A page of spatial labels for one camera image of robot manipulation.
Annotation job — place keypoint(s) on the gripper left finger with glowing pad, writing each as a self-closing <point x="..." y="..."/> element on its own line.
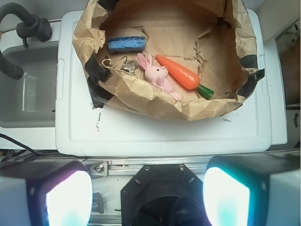
<point x="45" y="193"/>

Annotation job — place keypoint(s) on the dark grey faucet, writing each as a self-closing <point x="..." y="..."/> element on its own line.
<point x="30" y="26"/>

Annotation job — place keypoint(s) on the crumpled brown paper bag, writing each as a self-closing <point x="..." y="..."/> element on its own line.
<point x="213" y="38"/>

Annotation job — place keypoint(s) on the blue sponge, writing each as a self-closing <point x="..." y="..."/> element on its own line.
<point x="126" y="44"/>

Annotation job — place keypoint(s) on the grey sink basin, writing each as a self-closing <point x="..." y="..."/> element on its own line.
<point x="30" y="101"/>

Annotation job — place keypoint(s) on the aluminium frame rail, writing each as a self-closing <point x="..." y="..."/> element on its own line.
<point x="131" y="165"/>

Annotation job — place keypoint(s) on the metal key with ring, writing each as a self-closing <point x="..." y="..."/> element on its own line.
<point x="124" y="64"/>

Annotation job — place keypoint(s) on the white plastic tray lid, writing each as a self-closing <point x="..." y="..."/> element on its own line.
<point x="81" y="129"/>

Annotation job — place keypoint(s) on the pink plush bunny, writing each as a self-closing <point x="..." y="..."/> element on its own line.
<point x="157" y="75"/>

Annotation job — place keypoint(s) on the orange toy carrot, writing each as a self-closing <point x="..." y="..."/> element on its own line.
<point x="185" y="76"/>

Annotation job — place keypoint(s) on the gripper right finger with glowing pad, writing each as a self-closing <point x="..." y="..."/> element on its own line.
<point x="253" y="190"/>

